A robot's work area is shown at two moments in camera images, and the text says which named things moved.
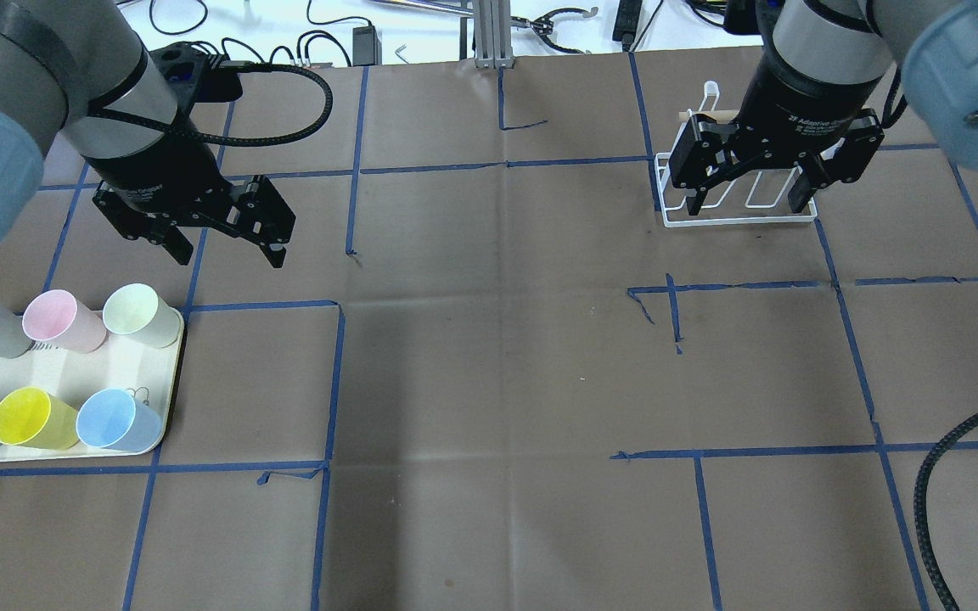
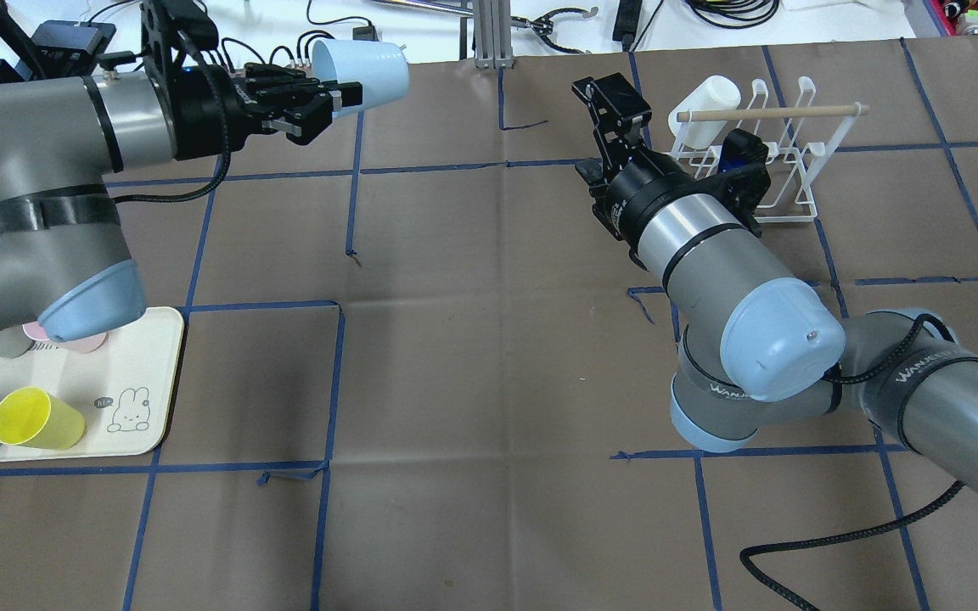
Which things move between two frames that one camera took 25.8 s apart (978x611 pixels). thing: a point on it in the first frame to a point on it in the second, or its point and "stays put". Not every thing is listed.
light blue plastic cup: [112, 418] to [381, 67]
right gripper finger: [809, 180] to [618, 111]
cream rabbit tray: [71, 378] stays put
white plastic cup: [135, 310] to [710, 93]
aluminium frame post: [493, 35] stays put
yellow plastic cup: [31, 417] stays put
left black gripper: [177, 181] to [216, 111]
